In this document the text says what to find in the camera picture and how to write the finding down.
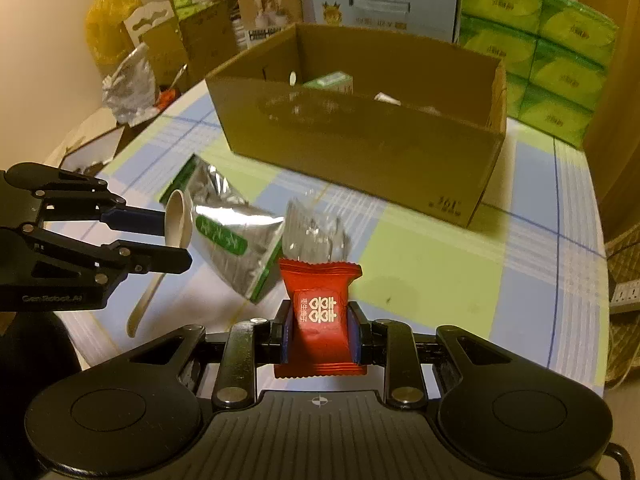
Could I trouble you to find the brown cardboard box with cutout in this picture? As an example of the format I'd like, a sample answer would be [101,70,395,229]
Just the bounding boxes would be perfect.
[124,2,189,87]

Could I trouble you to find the white power strip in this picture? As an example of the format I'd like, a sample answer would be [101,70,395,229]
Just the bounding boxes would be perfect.
[611,282,640,314]

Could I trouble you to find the green and white medicine box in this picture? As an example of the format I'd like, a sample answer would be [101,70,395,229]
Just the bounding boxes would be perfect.
[302,71,354,95]

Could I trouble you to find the light blue printed carton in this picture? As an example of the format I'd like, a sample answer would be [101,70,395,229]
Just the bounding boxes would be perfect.
[307,0,464,44]

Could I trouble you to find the white printed carton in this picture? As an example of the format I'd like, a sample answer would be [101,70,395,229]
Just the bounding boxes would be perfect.
[237,0,307,52]

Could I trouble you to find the yellow plastic bag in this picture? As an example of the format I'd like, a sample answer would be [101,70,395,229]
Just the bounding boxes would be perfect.
[85,0,139,67]

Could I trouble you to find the stack of green tissue packs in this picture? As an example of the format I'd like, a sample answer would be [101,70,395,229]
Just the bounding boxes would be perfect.
[457,0,619,149]

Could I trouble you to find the silver foil pouch green label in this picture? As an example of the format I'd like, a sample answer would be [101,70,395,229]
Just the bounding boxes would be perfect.
[160,154,287,305]

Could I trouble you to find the checked cloth desktop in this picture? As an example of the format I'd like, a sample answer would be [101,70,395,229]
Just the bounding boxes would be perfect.
[42,90,614,411]

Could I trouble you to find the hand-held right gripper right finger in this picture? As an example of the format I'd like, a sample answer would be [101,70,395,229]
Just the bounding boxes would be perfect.
[347,301,523,408]

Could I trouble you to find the clear plastic wrapper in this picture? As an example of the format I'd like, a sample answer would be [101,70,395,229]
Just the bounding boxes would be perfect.
[282,197,349,267]

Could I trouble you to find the red candy packet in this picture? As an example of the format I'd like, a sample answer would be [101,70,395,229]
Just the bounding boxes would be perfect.
[272,257,369,379]

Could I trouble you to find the crumpled silver plastic bag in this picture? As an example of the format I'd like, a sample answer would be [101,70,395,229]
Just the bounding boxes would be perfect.
[101,42,167,124]

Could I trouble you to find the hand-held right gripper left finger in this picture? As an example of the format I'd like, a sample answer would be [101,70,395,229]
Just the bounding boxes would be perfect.
[129,300,296,408]

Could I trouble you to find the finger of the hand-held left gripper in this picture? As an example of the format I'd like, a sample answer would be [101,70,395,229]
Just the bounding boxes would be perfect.
[4,162,168,237]
[0,224,194,287]

